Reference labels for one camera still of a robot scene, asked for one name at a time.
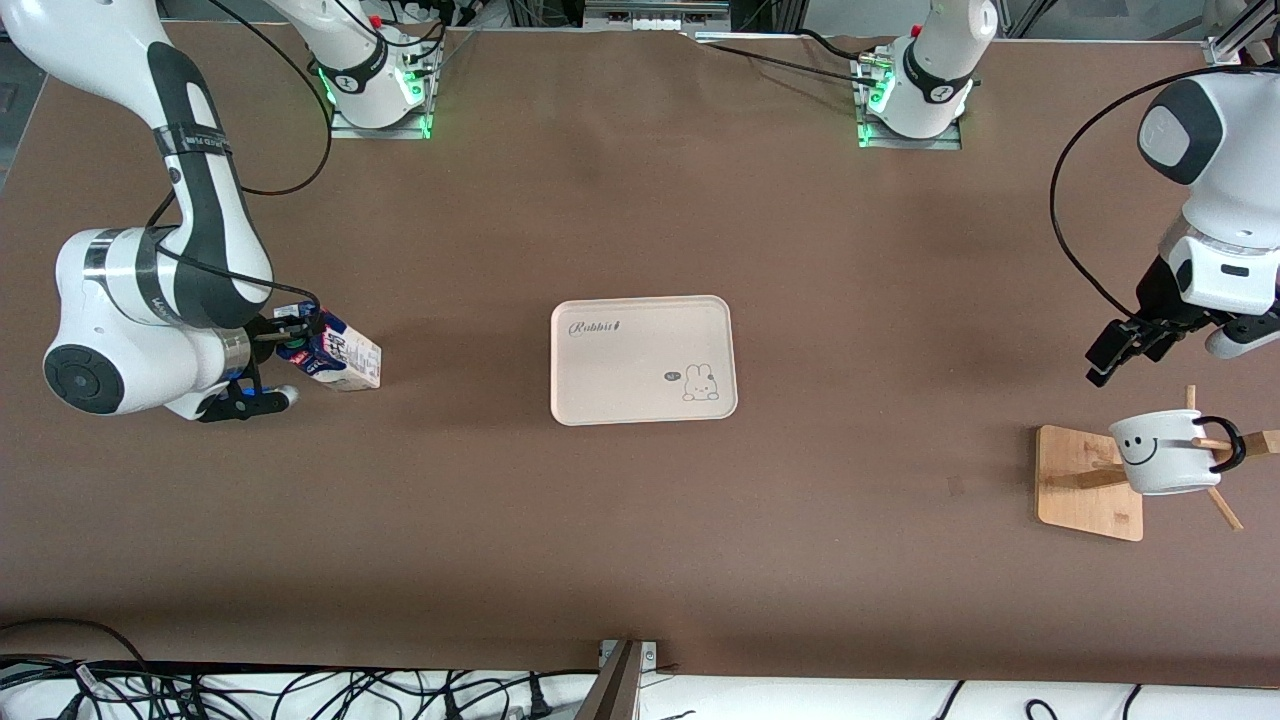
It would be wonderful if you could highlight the blue milk carton green cap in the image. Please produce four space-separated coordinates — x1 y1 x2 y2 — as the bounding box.
275 305 383 393

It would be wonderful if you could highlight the black table cable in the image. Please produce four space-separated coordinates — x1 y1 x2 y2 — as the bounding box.
690 28 896 89

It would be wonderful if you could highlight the wooden mug stand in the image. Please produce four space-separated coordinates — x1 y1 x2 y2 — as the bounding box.
1035 385 1280 543

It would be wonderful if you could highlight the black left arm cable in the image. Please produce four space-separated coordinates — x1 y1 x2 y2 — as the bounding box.
1048 65 1280 326

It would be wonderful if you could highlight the silver table edge bracket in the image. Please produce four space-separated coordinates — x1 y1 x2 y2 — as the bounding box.
598 640 659 673

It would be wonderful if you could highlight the white smiley mug black handle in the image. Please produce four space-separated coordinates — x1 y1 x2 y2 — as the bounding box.
1108 408 1248 497

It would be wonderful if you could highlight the aluminium profile corner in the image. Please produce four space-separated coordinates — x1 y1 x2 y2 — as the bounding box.
1204 12 1280 68

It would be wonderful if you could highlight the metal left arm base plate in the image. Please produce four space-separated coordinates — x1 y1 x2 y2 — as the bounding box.
855 50 963 151

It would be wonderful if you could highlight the beige rabbit print tray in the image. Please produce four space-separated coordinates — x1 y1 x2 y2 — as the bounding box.
550 295 739 427

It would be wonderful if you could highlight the grey camera stand post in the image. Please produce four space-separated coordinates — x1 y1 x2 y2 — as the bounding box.
575 640 643 720

